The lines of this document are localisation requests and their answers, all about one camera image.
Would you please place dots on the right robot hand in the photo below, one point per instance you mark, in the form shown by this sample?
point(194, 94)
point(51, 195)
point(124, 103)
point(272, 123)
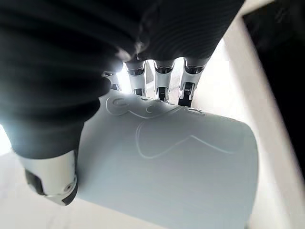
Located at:
point(59, 59)

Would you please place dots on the pale blue embossed cup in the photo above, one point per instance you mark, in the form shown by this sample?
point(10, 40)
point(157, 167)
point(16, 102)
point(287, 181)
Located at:
point(166, 171)

